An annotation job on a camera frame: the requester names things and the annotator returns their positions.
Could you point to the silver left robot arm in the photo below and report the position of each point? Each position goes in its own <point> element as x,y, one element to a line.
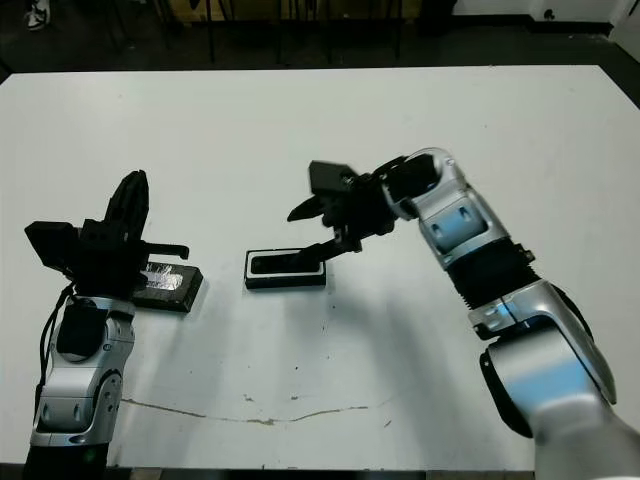
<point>75,390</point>

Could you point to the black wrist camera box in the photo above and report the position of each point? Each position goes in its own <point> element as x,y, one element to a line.
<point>327,176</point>
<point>50,245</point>

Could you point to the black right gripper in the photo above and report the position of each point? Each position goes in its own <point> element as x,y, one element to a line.
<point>360,210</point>

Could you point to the black lid with silver label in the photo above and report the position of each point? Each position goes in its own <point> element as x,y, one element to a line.
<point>175,295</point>

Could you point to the black box with white insert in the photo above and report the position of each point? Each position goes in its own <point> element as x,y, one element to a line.
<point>285,282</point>

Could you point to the black bar-shaped camera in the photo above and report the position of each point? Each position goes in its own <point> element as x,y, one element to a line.
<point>275,265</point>

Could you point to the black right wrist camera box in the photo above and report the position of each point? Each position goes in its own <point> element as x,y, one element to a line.
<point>327,176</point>

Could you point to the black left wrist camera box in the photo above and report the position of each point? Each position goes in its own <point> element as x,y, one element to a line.
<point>50,245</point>

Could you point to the black trash bin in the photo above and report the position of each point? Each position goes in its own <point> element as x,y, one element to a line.
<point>437,17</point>

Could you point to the small black wall fixture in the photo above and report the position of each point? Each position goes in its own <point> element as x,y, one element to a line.
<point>549,14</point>

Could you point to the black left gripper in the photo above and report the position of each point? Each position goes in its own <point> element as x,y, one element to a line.
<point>107,265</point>

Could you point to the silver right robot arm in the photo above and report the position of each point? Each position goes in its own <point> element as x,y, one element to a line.
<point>465,220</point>

